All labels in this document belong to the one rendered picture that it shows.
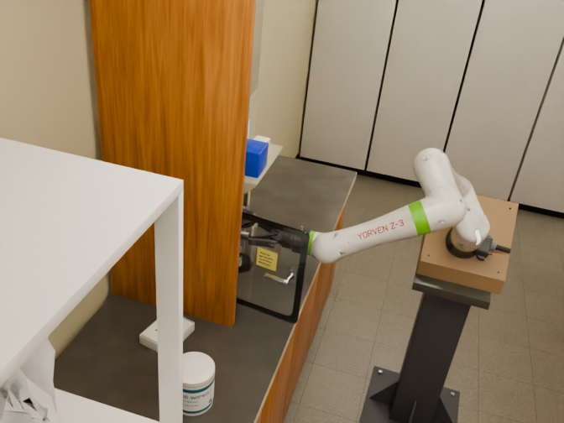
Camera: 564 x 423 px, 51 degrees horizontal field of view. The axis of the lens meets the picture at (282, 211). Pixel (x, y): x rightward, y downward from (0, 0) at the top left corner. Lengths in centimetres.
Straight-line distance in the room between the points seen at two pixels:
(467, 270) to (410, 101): 263
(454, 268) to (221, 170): 117
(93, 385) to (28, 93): 93
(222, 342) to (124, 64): 100
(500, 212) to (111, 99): 167
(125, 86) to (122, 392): 96
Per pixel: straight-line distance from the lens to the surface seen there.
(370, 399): 330
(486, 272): 260
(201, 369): 185
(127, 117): 192
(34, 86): 174
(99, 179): 97
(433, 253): 259
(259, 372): 206
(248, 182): 193
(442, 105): 500
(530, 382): 376
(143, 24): 179
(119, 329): 221
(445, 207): 199
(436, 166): 204
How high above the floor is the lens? 245
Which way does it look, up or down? 32 degrees down
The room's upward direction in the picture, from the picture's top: 6 degrees clockwise
